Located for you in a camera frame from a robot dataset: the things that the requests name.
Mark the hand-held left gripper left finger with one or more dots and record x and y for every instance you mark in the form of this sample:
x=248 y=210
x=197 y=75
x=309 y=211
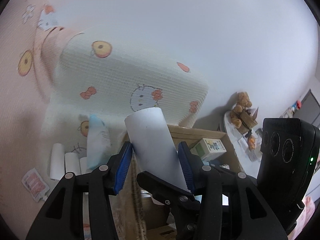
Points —
x=123 y=165

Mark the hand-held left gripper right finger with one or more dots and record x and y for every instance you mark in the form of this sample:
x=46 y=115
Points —
x=185 y=165

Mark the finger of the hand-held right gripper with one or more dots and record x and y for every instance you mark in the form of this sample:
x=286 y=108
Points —
x=162 y=190

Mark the brown cardboard box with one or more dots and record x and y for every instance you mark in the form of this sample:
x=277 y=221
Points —
x=197 y=133

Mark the white paper tube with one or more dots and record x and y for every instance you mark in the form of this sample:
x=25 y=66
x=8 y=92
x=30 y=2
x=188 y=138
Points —
x=152 y=140

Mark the pile of white tubes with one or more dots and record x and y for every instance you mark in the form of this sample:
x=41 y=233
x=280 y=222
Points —
x=57 y=160

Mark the small green printed box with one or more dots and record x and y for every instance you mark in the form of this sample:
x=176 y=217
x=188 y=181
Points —
x=212 y=146

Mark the light blue plastic packet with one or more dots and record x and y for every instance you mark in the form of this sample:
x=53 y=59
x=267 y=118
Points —
x=96 y=140

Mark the small brown gift box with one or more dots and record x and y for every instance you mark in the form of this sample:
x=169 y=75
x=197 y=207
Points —
x=247 y=122

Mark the small colourful toys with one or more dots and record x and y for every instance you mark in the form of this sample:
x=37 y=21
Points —
x=296 y=105

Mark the white round side table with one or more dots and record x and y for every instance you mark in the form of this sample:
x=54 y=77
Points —
x=233 y=135

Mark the grey cabinet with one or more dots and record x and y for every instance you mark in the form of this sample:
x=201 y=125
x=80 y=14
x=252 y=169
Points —
x=311 y=102

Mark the brown teddy bear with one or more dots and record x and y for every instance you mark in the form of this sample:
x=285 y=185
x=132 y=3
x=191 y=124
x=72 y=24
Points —
x=241 y=102

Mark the cream printed pillow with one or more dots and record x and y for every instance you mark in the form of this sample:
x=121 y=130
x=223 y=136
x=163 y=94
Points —
x=112 y=80

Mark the pink white sachet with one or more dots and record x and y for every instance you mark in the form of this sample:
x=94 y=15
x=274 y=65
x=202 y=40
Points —
x=35 y=183

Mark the pink printed blanket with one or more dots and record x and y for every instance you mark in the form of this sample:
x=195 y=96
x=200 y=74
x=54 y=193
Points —
x=15 y=105

